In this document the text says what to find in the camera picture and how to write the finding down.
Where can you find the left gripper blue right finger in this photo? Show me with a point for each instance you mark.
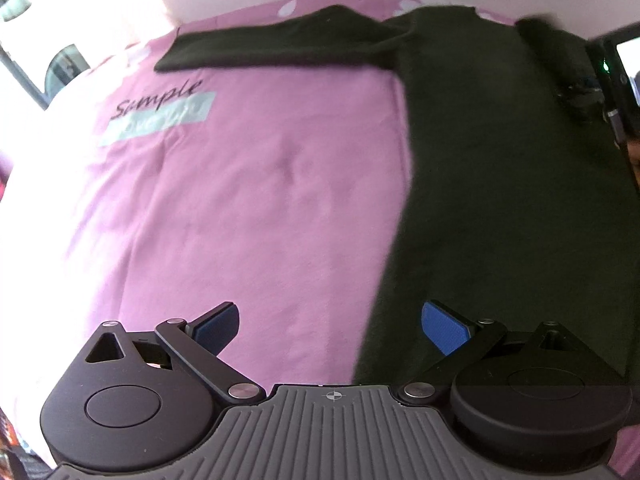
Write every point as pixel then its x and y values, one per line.
pixel 461 342

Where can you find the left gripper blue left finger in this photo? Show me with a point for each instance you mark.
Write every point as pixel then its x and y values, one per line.
pixel 197 345

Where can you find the black knit sweater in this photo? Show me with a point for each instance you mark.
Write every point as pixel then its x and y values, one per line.
pixel 520 209

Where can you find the pink floral bed sheet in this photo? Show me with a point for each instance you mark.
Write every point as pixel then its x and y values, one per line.
pixel 149 195

